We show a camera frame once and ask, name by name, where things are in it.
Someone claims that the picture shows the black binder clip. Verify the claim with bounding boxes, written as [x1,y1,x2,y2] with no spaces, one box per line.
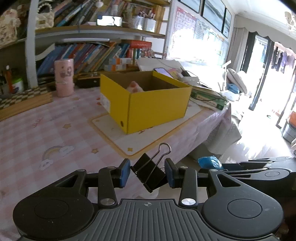
[130,143,171,193]

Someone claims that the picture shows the pink plush pig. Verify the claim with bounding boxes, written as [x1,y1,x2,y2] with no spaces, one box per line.
[126,81,144,93]

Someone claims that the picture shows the blue binder clip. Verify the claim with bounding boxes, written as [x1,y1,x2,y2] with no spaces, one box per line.
[198,156,223,170]

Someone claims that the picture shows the white beige desk mat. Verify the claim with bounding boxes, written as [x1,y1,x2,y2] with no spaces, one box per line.
[89,101,204,157]

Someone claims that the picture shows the green book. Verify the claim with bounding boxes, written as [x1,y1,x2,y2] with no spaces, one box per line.
[190,89,227,110]

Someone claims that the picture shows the yellow cardboard box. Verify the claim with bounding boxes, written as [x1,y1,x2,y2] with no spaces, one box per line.
[100,71,192,134]

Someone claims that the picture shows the dark brown wooden box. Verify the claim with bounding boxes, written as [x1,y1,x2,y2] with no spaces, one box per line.
[75,72,100,89]

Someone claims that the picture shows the smartphone with lit screen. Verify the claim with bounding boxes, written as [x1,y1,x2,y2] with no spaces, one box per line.
[154,67,173,78]

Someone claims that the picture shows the pink cylindrical container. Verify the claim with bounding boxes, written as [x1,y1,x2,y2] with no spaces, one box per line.
[54,58,74,97]

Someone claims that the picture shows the row of books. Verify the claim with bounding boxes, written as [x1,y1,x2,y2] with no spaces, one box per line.
[37,40,154,77]

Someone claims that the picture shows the wooden chessboard box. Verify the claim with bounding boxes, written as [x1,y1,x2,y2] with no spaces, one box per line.
[0,86,53,121]

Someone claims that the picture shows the white green lidded jar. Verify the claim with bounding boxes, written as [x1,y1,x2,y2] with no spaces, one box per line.
[12,78,24,94]

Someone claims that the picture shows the white bookshelf unit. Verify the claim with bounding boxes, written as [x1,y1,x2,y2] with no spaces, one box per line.
[1,1,167,88]

